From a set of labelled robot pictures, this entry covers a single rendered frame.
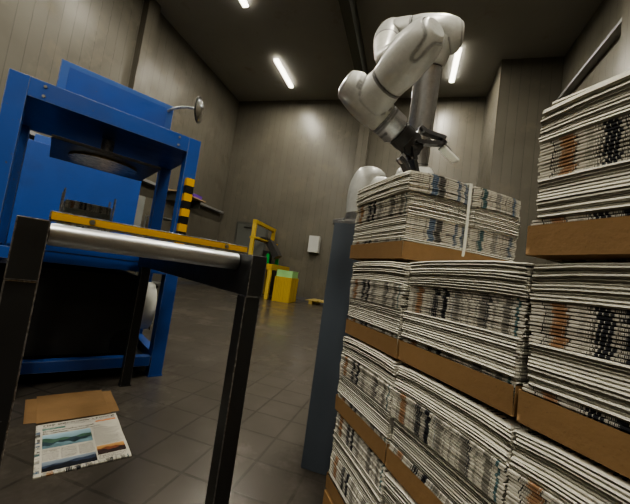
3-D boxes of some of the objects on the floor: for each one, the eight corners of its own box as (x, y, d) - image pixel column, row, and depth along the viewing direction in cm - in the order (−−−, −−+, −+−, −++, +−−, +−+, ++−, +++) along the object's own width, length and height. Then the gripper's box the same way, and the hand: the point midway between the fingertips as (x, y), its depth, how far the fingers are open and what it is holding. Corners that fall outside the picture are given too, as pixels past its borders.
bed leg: (225, 541, 89) (262, 297, 94) (205, 551, 86) (244, 296, 91) (216, 527, 94) (252, 295, 99) (197, 535, 90) (235, 293, 95)
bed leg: (131, 385, 183) (152, 267, 188) (119, 387, 179) (141, 266, 184) (128, 382, 187) (149, 266, 192) (117, 383, 183) (138, 265, 188)
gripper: (410, 107, 101) (455, 152, 107) (369, 166, 96) (419, 210, 102) (425, 95, 94) (473, 144, 100) (382, 159, 89) (435, 207, 95)
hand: (443, 175), depth 100 cm, fingers open, 13 cm apart
